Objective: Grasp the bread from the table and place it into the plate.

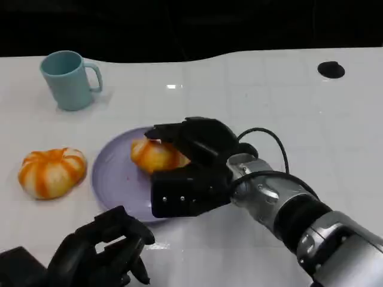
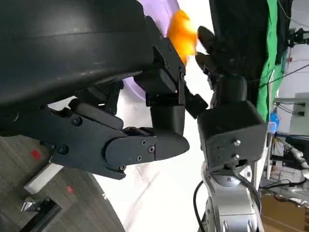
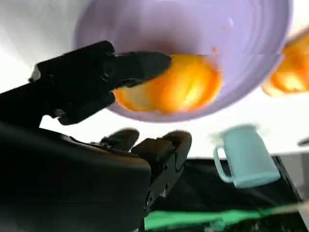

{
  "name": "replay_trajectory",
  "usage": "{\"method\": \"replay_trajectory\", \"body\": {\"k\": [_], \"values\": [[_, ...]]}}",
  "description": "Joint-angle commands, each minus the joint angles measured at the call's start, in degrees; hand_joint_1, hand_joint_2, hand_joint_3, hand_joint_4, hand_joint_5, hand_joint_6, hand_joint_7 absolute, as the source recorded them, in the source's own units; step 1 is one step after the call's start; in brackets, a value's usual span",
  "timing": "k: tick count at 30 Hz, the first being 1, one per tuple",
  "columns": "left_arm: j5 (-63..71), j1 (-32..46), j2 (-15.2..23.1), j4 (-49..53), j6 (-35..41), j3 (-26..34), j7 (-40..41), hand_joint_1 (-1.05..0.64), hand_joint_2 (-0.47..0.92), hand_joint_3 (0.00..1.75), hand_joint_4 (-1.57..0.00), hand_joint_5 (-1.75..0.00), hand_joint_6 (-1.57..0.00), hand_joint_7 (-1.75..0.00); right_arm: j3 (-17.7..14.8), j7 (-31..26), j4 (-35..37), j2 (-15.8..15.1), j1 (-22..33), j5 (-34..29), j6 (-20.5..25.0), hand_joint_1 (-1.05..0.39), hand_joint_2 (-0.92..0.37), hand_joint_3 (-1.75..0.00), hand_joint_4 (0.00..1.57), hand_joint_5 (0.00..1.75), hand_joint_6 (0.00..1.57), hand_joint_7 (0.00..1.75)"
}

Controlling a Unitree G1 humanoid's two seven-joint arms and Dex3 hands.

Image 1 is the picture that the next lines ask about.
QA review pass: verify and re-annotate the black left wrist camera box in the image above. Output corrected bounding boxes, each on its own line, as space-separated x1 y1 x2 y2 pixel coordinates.
0 246 49 287

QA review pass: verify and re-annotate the lilac plate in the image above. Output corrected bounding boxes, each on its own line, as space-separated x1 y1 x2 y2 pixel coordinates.
91 126 180 224

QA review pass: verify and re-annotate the black table cable grommet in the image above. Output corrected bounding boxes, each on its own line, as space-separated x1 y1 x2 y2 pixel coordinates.
317 60 345 79

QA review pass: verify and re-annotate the pale green mug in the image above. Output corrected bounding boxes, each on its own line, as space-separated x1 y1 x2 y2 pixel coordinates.
39 50 104 112

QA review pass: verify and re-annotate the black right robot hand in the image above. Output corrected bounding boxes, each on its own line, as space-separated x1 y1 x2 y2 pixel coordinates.
144 117 241 184

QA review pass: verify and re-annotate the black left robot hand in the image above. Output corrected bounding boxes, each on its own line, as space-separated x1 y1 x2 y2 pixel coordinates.
47 205 156 287

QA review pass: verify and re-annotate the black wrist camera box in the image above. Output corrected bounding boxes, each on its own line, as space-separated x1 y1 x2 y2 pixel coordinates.
0 246 49 287
150 166 233 219

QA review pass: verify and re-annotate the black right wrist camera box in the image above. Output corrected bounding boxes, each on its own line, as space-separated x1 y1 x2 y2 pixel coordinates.
150 166 233 219

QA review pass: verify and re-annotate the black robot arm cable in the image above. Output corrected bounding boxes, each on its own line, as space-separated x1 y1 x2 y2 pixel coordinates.
230 127 321 200

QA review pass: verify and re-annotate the orange and white bread roll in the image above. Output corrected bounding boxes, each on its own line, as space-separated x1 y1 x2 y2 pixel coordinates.
17 147 88 200
130 138 192 175

